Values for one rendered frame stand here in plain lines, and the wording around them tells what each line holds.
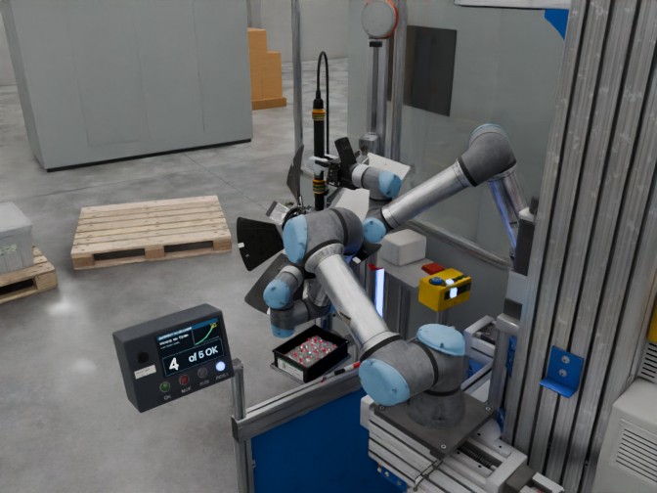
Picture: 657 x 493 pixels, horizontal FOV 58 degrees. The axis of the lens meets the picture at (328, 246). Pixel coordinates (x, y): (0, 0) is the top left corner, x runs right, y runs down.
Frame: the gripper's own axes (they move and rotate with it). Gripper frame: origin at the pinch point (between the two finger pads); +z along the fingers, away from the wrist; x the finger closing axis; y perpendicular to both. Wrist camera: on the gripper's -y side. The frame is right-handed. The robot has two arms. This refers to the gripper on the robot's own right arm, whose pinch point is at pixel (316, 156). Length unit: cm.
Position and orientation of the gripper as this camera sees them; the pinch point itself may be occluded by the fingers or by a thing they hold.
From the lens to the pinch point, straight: 207.4
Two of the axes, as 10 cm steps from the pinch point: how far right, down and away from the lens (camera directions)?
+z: -7.1, -3.0, 6.4
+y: -0.1, 9.1, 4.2
